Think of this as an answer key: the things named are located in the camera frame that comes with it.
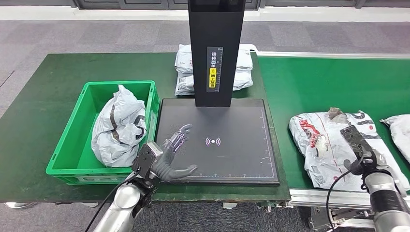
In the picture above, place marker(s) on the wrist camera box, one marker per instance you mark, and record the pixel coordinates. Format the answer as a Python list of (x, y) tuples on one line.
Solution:
[(145, 158), (354, 137)]

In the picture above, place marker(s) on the large grey parcel red print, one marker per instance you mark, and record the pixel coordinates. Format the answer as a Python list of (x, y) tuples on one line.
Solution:
[(320, 144)]

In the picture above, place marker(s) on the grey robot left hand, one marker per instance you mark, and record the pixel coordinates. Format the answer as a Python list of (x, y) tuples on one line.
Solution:
[(165, 166)]

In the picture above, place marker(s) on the flat grey stacked parcel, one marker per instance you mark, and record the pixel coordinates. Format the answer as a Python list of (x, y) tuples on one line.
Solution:
[(184, 84), (245, 59)]

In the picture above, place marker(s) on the grey parcel black print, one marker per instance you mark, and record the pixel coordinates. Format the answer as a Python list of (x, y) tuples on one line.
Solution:
[(118, 128)]

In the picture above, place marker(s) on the black scanner base plate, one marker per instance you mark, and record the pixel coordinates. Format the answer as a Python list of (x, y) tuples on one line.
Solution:
[(230, 153)]

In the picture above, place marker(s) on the green plastic crate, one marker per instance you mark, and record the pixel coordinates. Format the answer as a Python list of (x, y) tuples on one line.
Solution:
[(73, 141)]

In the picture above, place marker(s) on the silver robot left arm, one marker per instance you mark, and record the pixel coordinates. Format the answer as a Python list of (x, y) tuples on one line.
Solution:
[(123, 205)]

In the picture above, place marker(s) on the dark cabinet doors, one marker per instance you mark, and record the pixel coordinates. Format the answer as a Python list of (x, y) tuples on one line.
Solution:
[(144, 4)]

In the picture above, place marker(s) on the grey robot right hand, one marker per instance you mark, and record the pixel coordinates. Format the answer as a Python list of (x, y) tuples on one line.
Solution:
[(355, 167)]

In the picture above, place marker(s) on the black scanner column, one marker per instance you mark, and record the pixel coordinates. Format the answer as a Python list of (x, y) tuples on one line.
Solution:
[(216, 32)]

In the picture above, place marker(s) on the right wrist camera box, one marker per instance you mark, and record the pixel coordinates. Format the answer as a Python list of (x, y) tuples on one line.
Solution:
[(354, 137)]

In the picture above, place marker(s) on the grey parcel faded print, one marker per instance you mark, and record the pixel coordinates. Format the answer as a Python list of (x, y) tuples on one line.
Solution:
[(400, 131)]

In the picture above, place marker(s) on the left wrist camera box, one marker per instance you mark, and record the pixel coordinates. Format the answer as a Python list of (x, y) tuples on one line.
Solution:
[(145, 158)]

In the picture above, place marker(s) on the green conveyor belt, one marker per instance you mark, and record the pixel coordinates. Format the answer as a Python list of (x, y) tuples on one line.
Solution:
[(320, 86)]

